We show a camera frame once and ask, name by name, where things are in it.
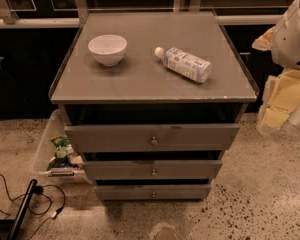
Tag grey middle drawer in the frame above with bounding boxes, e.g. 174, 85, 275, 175
84, 160, 222, 180

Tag black cable on floor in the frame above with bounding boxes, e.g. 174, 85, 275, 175
0, 173, 67, 240

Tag plastic water bottle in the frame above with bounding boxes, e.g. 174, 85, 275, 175
154, 47, 212, 84

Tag grey bottom drawer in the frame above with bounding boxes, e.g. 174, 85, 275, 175
95, 184, 211, 200

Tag black bar on floor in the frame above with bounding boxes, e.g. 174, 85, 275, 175
6, 179, 37, 240

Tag metal railing frame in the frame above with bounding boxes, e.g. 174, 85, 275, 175
0, 0, 293, 28

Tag white ceramic bowl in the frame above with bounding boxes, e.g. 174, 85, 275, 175
88, 34, 127, 67

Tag green snack packets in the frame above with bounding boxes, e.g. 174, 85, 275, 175
47, 135, 83, 170

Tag clear plastic storage bin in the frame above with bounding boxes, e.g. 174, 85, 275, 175
31, 110, 89, 185

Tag grey top drawer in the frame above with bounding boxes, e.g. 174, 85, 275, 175
64, 124, 239, 153

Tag grey drawer cabinet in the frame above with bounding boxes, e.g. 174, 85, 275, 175
50, 12, 258, 187

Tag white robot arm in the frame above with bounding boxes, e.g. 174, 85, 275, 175
252, 0, 300, 134

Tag grey drawer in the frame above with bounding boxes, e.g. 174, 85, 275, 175
84, 160, 222, 180
64, 124, 239, 153
95, 184, 211, 200

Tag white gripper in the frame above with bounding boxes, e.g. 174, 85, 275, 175
252, 27, 300, 134

